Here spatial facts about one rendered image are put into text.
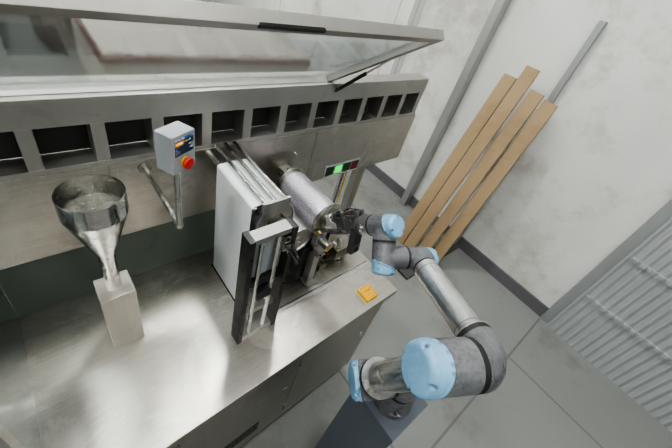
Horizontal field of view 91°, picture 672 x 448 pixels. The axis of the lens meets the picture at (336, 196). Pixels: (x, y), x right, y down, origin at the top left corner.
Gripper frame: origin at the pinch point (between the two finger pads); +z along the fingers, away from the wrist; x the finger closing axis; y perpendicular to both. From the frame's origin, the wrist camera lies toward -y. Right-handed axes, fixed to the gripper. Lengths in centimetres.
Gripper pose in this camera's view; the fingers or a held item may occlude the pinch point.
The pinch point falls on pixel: (329, 228)
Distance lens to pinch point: 130.8
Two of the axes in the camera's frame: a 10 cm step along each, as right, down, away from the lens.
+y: -2.1, -9.7, -1.4
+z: -6.4, 0.3, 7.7
